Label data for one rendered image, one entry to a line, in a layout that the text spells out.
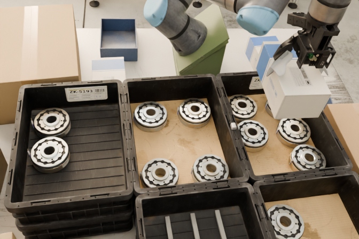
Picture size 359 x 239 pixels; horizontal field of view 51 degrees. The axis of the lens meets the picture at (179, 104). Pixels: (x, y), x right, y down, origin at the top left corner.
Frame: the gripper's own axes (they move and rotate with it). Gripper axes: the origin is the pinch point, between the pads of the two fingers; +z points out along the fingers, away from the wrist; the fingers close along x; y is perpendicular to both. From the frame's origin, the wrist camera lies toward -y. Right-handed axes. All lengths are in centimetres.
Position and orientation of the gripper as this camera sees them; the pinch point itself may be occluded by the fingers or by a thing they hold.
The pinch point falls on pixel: (291, 73)
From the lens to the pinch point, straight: 103.6
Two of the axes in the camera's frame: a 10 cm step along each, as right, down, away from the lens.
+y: 1.2, 7.6, -6.4
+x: 9.9, -0.3, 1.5
